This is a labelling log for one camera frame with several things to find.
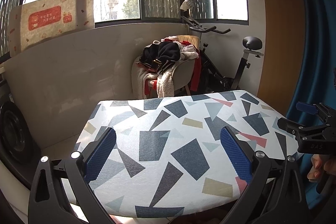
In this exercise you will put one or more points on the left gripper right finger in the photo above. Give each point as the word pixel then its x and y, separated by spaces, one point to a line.
pixel 239 160

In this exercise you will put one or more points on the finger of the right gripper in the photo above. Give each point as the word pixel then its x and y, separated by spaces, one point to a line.
pixel 289 126
pixel 306 108

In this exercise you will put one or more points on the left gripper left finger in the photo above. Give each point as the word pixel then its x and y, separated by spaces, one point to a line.
pixel 96 154

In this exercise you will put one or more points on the person's right hand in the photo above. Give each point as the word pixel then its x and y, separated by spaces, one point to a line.
pixel 320 165

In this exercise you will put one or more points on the blue curtain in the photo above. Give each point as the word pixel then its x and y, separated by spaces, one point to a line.
pixel 316 82

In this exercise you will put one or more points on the geometric patterned table cover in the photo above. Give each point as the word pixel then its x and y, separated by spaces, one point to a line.
pixel 168 159

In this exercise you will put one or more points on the grey washing machine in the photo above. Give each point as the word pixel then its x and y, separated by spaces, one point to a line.
pixel 15 135

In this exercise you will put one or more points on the black exercise bike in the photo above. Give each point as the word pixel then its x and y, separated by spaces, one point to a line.
pixel 223 58

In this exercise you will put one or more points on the pile of clothes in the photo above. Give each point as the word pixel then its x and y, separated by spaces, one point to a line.
pixel 168 63

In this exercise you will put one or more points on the beige armchair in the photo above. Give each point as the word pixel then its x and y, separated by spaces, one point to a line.
pixel 173 69

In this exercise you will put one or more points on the wooden panel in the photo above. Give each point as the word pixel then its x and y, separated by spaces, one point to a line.
pixel 284 47

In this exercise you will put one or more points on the white cap on bike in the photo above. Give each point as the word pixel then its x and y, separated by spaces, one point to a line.
pixel 186 5

